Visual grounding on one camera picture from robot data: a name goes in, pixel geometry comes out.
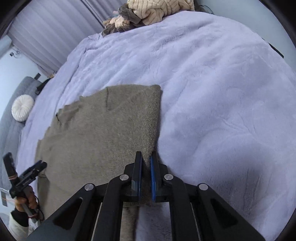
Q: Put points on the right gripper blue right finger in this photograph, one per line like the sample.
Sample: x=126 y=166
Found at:
x=155 y=176

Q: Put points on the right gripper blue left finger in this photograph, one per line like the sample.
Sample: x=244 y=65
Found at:
x=136 y=177

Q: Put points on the olive brown knit sweater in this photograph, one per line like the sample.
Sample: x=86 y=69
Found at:
x=94 y=138

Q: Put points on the pile of beige brown clothes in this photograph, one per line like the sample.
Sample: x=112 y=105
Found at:
x=134 y=14

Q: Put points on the left hand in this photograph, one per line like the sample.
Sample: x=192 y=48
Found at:
x=29 y=199

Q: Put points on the grey quilted headboard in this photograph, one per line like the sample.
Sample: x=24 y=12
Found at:
x=10 y=132

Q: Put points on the white round pleated cushion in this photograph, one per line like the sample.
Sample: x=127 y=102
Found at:
x=22 y=107

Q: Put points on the lavender fleece bed blanket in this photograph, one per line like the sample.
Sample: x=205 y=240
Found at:
x=227 y=108

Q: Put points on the black item by headboard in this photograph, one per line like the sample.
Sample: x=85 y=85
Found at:
x=43 y=84

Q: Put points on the grey pleated curtain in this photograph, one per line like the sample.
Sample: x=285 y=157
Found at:
x=48 y=31

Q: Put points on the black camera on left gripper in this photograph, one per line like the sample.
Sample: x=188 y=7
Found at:
x=10 y=168

